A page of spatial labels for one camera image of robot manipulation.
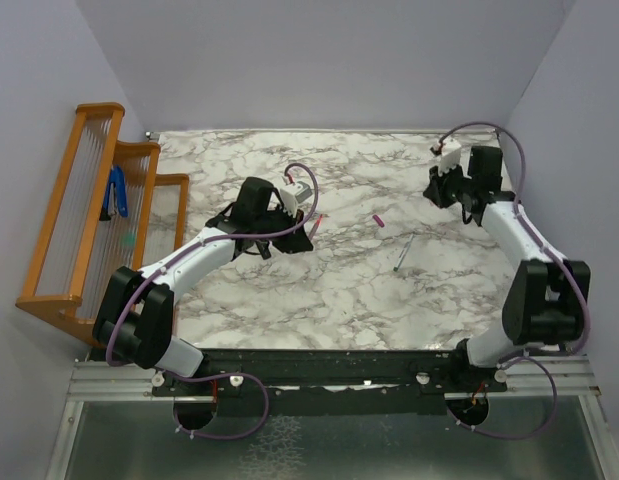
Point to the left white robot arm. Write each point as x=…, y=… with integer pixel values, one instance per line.
x=136, y=316

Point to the blue stapler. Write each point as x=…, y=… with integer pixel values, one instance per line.
x=115, y=198

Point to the white whiteboard marker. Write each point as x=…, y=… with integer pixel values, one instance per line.
x=403, y=253

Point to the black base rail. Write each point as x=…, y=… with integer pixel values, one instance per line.
x=245, y=383

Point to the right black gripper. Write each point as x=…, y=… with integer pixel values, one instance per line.
x=433, y=189

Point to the pink translucent red pen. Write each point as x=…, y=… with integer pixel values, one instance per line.
x=315, y=227

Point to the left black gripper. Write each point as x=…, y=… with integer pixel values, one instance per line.
x=295, y=242

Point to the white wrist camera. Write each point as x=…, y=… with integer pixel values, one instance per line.
x=448, y=155
x=293, y=194

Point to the small green ball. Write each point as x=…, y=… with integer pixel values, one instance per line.
x=128, y=241

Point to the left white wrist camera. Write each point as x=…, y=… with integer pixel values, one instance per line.
x=293, y=194

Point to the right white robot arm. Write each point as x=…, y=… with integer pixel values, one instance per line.
x=545, y=305

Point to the purple pen cap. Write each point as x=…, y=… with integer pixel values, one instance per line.
x=378, y=221

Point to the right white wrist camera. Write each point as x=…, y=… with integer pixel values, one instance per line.
x=448, y=155

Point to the wooden tiered rack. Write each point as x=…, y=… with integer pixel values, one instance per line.
x=76, y=253

